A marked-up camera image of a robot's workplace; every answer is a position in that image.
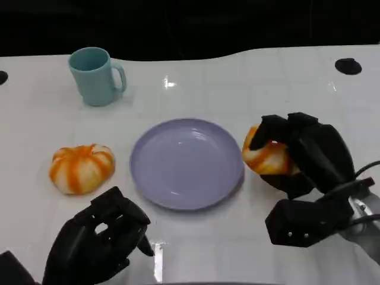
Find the pale green mug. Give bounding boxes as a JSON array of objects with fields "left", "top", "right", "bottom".
[{"left": 68, "top": 46, "right": 128, "bottom": 107}]

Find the lilac plate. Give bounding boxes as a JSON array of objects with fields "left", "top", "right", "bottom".
[{"left": 129, "top": 118, "right": 246, "bottom": 211}]

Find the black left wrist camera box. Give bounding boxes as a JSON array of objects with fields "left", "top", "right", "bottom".
[{"left": 0, "top": 251, "right": 38, "bottom": 285}]

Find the black backdrop cloth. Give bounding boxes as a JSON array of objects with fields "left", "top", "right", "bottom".
[{"left": 0, "top": 0, "right": 380, "bottom": 62}]

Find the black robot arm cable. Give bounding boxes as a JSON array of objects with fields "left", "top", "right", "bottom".
[{"left": 322, "top": 160, "right": 380, "bottom": 200}]

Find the orange white toy bread roll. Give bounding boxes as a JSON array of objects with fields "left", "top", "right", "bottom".
[
  {"left": 49, "top": 144, "right": 116, "bottom": 196},
  {"left": 242, "top": 124, "right": 301, "bottom": 175}
]

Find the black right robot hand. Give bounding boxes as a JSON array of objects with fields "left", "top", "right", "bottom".
[{"left": 248, "top": 112, "right": 357, "bottom": 200}]

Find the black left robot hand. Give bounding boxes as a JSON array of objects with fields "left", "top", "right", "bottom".
[{"left": 42, "top": 186, "right": 156, "bottom": 285}]

